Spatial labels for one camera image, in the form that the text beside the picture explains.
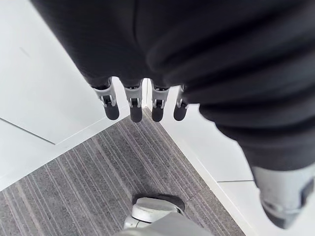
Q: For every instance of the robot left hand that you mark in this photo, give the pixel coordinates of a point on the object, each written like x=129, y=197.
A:
x=197, y=61

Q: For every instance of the robot silver leg and foot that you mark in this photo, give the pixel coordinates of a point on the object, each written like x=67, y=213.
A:
x=153, y=216

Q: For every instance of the white cabinet door panel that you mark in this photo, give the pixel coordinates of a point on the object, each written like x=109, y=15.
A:
x=46, y=81

